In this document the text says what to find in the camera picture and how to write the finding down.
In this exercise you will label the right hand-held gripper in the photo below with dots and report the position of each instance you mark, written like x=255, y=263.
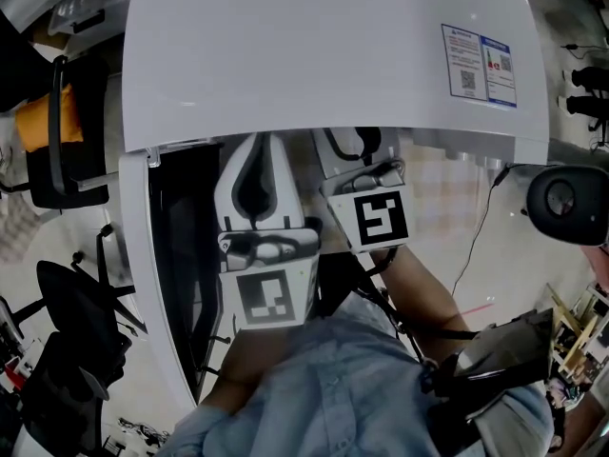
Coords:
x=380, y=217

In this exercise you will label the black metal-frame chair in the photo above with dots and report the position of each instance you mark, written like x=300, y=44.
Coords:
x=62, y=179

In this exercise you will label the black shoulder bag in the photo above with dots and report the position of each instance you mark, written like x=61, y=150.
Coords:
x=504, y=350

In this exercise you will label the person's left forearm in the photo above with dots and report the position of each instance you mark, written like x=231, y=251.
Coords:
x=247, y=364

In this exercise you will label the person's light blue shirt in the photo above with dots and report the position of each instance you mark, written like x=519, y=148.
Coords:
x=333, y=398

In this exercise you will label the person's right forearm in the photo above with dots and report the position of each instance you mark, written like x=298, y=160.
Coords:
x=418, y=293

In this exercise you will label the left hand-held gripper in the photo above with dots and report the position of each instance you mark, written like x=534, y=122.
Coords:
x=266, y=298

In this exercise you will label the wooden stool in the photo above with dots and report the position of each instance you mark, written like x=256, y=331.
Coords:
x=575, y=331

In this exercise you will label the orange cushion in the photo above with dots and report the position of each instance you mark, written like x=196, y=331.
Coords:
x=43, y=122

